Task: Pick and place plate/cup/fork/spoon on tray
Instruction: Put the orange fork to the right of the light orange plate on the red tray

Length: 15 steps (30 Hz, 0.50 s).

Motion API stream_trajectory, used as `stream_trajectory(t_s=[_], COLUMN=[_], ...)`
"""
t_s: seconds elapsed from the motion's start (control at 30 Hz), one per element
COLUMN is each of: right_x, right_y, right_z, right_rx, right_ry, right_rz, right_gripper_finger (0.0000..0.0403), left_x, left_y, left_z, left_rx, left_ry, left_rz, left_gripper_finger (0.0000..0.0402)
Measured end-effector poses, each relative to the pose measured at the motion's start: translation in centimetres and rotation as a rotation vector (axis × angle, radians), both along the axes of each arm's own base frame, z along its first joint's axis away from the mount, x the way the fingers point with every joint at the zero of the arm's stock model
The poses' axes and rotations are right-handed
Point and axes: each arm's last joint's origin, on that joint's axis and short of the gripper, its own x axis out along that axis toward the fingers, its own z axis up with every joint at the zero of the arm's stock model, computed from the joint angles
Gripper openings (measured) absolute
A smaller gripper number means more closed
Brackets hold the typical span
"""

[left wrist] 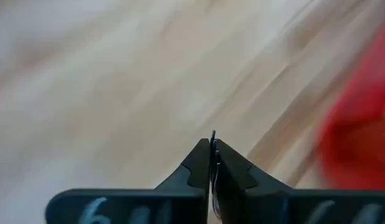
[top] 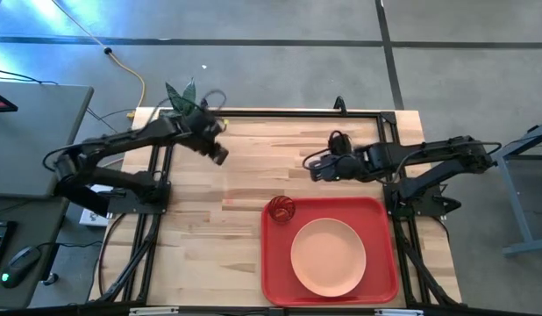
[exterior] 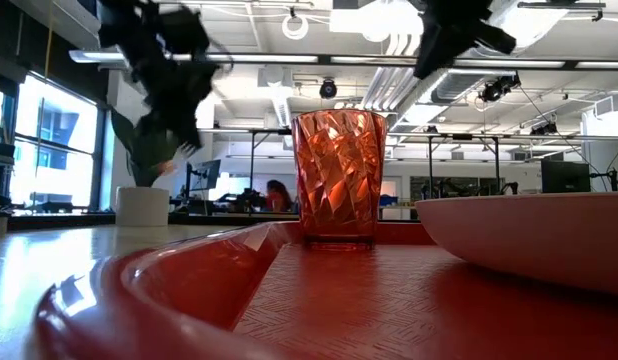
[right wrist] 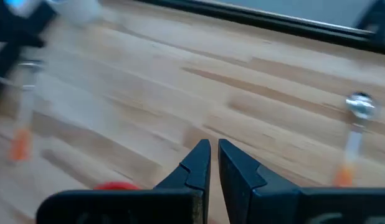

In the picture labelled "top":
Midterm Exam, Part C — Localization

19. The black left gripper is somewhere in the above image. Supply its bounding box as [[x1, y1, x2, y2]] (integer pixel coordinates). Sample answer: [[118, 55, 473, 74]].
[[185, 109, 231, 167]]

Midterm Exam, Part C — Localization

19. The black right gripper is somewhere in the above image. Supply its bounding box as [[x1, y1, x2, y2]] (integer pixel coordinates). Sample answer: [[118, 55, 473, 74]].
[[308, 151, 365, 183]]

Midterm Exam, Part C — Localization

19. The translucent orange-red cup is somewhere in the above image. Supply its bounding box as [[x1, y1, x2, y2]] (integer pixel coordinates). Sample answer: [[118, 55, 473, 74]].
[[267, 195, 296, 225]]

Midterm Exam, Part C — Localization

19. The orange round plate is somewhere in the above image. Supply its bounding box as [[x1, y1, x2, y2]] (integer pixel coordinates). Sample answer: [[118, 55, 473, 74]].
[[289, 217, 367, 298]]

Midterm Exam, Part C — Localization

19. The red plastic tray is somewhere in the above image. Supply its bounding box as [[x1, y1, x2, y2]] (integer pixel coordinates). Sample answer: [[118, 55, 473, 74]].
[[260, 197, 400, 307]]

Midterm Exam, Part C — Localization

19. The green plant in white pot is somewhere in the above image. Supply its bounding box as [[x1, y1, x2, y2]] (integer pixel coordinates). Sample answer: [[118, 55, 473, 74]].
[[164, 77, 198, 119]]

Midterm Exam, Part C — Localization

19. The white printed box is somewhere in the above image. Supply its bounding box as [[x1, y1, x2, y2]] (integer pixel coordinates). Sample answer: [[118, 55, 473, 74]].
[[79, 183, 115, 227]]

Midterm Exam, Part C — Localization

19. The white label strip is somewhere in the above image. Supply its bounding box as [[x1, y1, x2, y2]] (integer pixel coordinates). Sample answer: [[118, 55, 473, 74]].
[[374, 307, 424, 316], [128, 306, 181, 316]]

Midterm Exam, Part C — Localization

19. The grey desk top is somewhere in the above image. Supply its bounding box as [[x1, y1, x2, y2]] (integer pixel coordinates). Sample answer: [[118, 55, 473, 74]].
[[0, 80, 95, 199]]

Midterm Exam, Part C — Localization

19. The dark grey desk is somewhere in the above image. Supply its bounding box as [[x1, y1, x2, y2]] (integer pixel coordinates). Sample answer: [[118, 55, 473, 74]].
[[0, 196, 69, 311]]

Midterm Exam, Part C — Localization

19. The dark screen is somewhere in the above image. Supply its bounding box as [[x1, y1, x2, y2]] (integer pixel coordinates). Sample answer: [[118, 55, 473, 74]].
[[0, 89, 18, 114]]

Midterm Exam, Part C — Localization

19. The black computer mouse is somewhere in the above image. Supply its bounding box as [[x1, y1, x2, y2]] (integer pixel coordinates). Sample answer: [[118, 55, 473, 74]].
[[0, 246, 43, 290]]

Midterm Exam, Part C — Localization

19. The black aluminium table frame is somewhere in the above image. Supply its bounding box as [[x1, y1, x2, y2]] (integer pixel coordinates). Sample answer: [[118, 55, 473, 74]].
[[94, 106, 464, 311]]

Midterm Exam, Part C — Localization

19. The yellow cable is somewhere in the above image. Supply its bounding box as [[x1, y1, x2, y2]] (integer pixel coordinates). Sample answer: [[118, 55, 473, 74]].
[[50, 0, 146, 120]]

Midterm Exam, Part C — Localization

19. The black looped table cable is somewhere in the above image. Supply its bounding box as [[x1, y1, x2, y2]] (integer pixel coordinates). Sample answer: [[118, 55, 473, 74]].
[[97, 212, 128, 298]]

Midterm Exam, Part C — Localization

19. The black mouse cable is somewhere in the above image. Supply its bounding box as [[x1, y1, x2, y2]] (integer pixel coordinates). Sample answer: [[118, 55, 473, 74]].
[[33, 239, 104, 255]]

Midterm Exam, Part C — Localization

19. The grey metal table frame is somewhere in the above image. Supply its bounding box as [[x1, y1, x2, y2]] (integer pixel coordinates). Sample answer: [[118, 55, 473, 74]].
[[473, 119, 542, 258]]

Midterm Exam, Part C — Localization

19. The thin black floor cable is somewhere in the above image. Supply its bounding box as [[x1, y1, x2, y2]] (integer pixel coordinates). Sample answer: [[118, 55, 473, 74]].
[[0, 67, 137, 142]]

